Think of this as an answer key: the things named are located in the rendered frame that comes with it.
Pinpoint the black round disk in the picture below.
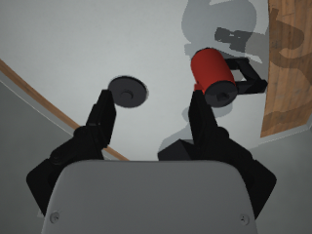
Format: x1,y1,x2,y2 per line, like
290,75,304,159
107,76,146,108

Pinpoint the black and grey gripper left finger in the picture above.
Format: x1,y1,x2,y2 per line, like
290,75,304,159
26,90,117,216

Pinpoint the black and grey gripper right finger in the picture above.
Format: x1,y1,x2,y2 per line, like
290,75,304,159
188,90,277,219

